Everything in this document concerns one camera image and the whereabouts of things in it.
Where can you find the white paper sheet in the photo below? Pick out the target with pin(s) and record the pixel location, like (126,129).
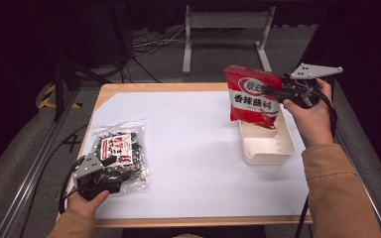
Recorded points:
(195,132)

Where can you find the cream plastic compartment box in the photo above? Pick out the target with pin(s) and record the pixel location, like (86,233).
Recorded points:
(264,148)

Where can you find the black metal stand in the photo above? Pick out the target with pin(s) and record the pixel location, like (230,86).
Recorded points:
(59,92)

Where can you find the person's left hand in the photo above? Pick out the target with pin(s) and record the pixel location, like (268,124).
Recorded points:
(86,207)

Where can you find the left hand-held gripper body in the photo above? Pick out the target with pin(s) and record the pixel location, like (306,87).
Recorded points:
(87,165)

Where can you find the white metal stand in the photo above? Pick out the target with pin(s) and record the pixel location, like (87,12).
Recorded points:
(225,20)

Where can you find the yellow and black hazard tape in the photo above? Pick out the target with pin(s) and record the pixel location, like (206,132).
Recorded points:
(48,95)

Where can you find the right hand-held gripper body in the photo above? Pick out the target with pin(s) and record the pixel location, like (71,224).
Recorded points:
(312,71)

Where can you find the red seasoning packet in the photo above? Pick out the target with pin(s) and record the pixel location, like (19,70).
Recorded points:
(249,105)

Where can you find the clear bag of dried seaweed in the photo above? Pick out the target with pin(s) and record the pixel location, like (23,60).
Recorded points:
(139,155)

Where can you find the person's right hand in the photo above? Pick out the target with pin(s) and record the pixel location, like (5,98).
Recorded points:
(316,125)

